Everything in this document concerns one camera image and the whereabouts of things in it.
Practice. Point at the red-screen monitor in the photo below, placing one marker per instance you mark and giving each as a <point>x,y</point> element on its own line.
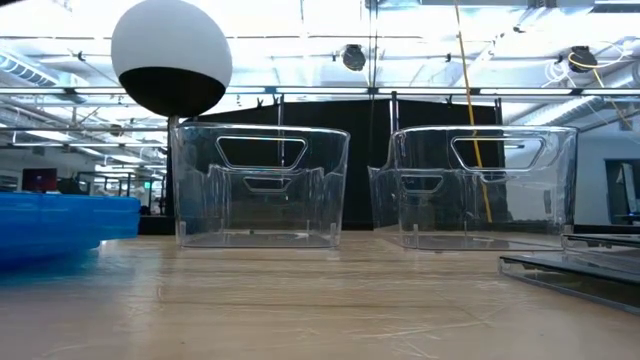
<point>39,180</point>

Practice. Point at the black jewel case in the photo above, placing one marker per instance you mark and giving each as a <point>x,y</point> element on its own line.
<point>605,241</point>

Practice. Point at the black background workstation frame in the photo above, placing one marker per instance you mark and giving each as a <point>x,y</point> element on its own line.
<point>80,187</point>

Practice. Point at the black backdrop curtain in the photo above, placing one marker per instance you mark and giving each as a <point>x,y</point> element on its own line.
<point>360,150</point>

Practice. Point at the clear plastic bin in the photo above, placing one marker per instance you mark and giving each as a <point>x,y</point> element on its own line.
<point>430,215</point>
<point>260,210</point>

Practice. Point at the white globe lamp black base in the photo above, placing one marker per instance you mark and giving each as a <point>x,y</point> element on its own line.
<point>170,45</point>

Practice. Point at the clear lids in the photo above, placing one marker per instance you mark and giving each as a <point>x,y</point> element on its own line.
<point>575,272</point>

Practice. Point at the grey ceiling air duct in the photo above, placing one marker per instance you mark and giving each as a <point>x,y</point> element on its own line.
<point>25,70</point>

